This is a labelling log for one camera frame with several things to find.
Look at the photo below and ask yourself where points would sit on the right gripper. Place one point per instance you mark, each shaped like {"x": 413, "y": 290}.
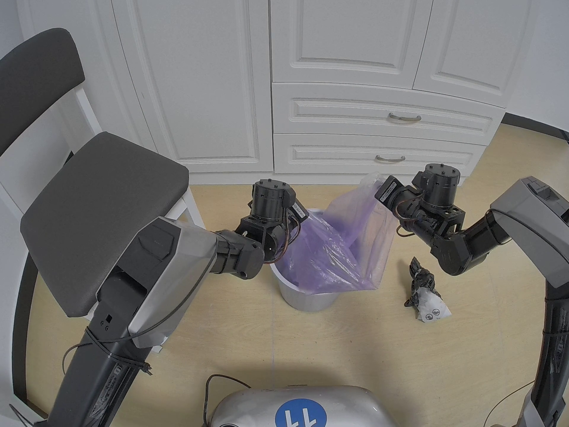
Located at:
{"x": 400, "y": 196}

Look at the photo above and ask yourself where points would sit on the white wardrobe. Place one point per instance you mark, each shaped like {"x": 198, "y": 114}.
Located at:
{"x": 200, "y": 60}

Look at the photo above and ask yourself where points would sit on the white paper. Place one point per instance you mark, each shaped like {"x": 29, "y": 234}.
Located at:
{"x": 433, "y": 309}

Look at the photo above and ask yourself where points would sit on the grey and white chair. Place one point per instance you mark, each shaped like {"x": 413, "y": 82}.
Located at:
{"x": 98, "y": 194}

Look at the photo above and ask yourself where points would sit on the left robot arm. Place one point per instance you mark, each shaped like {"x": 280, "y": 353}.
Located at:
{"x": 151, "y": 260}

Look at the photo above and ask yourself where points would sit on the white trash bin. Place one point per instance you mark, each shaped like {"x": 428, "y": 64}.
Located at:
{"x": 311, "y": 300}

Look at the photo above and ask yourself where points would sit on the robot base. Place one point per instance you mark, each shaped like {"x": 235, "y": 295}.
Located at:
{"x": 249, "y": 407}

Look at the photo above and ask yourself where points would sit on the purple plastic bag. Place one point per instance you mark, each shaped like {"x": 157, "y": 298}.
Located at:
{"x": 338, "y": 256}

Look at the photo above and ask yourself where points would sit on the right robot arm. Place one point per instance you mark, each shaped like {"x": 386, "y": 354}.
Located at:
{"x": 529, "y": 220}

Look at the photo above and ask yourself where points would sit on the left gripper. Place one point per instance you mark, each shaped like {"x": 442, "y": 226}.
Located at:
{"x": 284, "y": 238}

